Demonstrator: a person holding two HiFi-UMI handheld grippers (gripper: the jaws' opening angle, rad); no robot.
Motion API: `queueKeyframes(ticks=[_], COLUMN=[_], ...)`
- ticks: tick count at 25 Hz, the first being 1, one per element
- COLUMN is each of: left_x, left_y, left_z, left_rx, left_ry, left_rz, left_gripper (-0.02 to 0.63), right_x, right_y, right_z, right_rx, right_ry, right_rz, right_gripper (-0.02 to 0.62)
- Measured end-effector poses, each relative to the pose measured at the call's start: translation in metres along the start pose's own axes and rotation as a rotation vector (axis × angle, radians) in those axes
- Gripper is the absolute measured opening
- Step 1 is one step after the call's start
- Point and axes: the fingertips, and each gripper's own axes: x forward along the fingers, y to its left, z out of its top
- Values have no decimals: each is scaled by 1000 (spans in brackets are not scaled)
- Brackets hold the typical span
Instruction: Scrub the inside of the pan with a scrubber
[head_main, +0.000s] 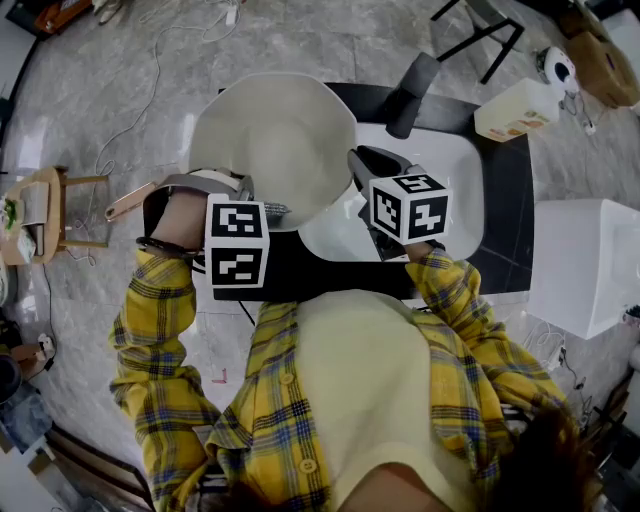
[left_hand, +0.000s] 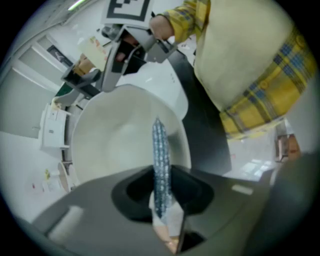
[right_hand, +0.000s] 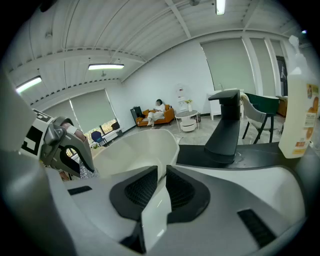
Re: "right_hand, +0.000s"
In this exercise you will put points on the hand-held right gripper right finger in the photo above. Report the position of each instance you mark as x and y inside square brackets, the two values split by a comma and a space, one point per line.
[225, 212]

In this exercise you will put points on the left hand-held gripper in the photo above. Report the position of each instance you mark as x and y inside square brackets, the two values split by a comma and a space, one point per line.
[37, 135]

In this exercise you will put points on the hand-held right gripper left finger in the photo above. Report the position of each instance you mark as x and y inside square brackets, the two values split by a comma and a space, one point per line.
[100, 200]

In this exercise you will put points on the steel wool scrubber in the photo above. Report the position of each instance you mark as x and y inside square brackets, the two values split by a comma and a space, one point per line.
[88, 172]

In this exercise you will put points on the cream white bowl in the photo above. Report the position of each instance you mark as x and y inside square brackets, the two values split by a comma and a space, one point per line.
[140, 150]

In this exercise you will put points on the person's left hand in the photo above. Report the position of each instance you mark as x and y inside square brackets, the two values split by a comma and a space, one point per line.
[75, 131]

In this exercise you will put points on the blue chair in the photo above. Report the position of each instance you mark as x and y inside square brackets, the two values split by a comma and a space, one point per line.
[97, 137]

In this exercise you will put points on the grey roller blind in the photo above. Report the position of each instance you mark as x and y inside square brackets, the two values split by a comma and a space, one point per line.
[227, 67]
[62, 110]
[92, 110]

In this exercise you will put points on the black faucet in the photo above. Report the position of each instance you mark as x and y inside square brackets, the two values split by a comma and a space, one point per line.
[225, 130]

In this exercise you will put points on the ceiling strip light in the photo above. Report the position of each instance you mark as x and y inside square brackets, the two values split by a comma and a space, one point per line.
[220, 7]
[28, 84]
[106, 66]
[304, 31]

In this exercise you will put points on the orange sofa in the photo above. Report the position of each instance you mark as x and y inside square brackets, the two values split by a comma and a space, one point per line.
[167, 116]

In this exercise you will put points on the white cabinet with tap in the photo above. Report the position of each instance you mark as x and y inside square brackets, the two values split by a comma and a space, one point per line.
[215, 110]

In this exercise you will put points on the round white side table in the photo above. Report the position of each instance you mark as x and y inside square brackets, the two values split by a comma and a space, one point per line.
[187, 115]

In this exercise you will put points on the white flower vase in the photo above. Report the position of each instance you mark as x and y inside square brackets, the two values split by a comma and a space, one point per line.
[189, 107]

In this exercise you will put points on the white shelf stand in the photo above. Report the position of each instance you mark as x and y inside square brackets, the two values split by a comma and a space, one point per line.
[180, 96]

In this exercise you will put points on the cream dish soap bottle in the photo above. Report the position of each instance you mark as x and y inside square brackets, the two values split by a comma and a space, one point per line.
[297, 112]

